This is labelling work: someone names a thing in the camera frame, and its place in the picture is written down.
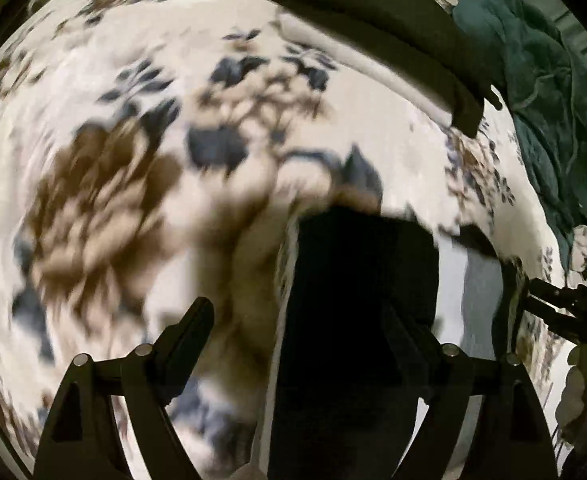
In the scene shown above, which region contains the floral bed sheet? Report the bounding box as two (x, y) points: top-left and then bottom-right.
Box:
(0, 0), (587, 480)

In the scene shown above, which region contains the dark striped knit sweater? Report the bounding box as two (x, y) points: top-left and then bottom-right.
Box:
(266, 205), (519, 480)

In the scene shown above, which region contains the folded black garment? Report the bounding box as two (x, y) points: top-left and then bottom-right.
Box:
(265, 0), (504, 138)

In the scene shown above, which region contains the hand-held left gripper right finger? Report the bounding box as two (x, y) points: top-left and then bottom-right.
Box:
(383, 307), (559, 480)

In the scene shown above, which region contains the folded white garment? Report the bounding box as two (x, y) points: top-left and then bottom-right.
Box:
(276, 10), (457, 128)

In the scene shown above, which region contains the teal plush blanket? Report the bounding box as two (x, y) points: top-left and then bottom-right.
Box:
(452, 0), (587, 273)

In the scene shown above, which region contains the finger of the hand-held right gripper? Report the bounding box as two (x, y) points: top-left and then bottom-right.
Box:
(521, 299), (571, 328)
(527, 277), (571, 298)

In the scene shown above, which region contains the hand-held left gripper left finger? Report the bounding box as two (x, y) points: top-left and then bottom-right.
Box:
(34, 296), (216, 480)

